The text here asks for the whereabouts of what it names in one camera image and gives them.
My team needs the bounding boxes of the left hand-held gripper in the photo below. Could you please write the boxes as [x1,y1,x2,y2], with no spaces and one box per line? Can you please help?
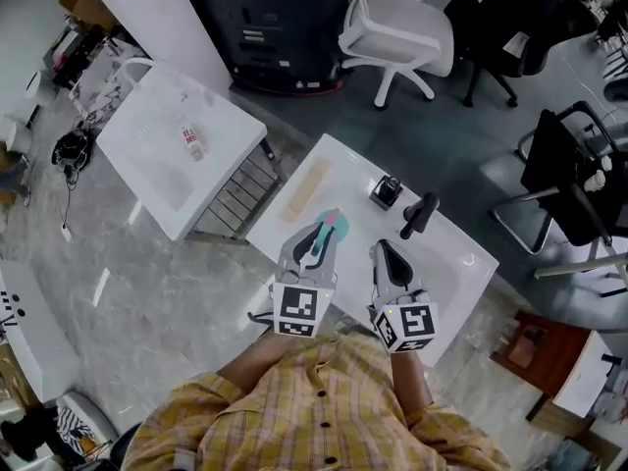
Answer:
[268,222,340,340]

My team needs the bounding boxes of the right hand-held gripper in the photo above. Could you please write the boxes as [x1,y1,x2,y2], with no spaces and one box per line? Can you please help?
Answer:
[366,238,440,355]

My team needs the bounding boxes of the person's left forearm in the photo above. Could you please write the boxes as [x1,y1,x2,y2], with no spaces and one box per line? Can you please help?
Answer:
[217,332,298,395]

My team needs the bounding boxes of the person's right forearm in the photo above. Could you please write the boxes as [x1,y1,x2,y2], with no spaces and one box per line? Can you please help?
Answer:
[390,348,436,414]

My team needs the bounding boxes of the clear plastic bottle red label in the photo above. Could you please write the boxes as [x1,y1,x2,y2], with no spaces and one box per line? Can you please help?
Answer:
[178,113,210,163]

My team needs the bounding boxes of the black square soap dispenser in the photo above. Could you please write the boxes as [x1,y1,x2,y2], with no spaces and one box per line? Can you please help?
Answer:
[368,174,404,210]

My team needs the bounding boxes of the yellow plaid shirt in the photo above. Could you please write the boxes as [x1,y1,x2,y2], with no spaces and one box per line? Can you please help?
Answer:
[120,330,512,471]

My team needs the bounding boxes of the brown wooden box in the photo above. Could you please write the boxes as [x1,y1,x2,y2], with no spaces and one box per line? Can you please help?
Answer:
[489,310,594,400]

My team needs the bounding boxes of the white sink basin metal stand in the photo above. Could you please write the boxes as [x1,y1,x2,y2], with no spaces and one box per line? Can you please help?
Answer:
[95,59,269,242]

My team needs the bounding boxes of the white board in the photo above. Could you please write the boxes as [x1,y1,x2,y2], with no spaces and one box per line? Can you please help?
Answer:
[551,330,620,419]

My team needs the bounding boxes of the white crumpled glove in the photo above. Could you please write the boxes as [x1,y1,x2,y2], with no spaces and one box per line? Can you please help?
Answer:
[585,154,614,191]

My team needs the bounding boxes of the black machine cabinet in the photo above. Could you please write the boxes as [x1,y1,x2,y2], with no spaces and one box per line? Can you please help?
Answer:
[174,0,345,98]

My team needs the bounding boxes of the white office chair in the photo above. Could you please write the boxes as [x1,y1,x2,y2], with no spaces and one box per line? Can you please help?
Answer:
[338,0,455,111]

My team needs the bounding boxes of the white curved faucet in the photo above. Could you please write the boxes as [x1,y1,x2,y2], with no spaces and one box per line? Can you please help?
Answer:
[119,56,156,90]

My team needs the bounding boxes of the marble patterned board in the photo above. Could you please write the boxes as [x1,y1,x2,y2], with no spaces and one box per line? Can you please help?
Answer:
[67,40,151,128]

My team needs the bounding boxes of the black office chair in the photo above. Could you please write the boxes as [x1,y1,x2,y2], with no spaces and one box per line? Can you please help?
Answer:
[444,0,599,110]

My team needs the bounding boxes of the white counter black marks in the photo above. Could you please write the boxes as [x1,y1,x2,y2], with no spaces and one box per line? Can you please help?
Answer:
[0,258,82,404]

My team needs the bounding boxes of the striped cloth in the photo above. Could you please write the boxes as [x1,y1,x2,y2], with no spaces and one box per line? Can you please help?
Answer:
[55,406,95,454]

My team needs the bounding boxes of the white round stool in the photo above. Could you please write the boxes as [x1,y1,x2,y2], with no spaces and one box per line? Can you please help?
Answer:
[23,70,58,111]

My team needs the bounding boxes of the cardboard box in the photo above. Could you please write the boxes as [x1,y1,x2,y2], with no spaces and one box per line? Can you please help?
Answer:
[57,0,120,34]

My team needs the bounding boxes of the black bag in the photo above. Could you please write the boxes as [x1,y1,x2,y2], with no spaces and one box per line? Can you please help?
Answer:
[0,403,61,464]

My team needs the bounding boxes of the metal wire stand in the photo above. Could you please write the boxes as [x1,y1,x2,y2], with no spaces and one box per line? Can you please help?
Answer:
[187,138,288,245]

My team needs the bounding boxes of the black metal frame chair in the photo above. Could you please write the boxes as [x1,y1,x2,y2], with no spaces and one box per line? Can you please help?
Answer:
[489,99,628,277]

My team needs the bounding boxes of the black cable tangle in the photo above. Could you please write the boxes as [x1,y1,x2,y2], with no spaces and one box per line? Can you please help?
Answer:
[50,126,98,188]

